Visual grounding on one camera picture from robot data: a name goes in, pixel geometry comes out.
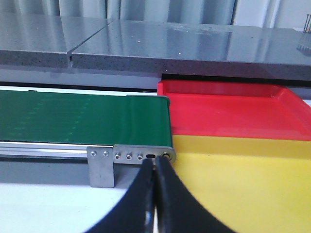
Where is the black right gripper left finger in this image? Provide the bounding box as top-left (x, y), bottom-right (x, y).
top-left (87, 159), bottom-right (155, 233)

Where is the grey stone shelf slab left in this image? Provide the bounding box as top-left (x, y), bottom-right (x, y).
top-left (0, 13), bottom-right (111, 68)

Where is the grey curtain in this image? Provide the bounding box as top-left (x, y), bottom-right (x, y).
top-left (0, 0), bottom-right (311, 28)

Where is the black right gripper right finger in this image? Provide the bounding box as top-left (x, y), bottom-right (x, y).
top-left (155, 157), bottom-right (234, 233)

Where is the yellow plastic tray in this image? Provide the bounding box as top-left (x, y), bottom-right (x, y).
top-left (173, 135), bottom-right (311, 233)

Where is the grey stone shelf slab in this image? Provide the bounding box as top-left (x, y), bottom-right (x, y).
top-left (72, 20), bottom-right (311, 82)
top-left (0, 13), bottom-right (111, 68)

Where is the grey stone shelf slab right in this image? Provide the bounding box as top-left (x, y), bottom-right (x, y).
top-left (72, 20), bottom-right (311, 82)

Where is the red plastic tray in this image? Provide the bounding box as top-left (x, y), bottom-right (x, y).
top-left (157, 80), bottom-right (311, 141)

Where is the green conveyor belt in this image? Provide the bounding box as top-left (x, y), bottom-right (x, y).
top-left (0, 90), bottom-right (173, 147)

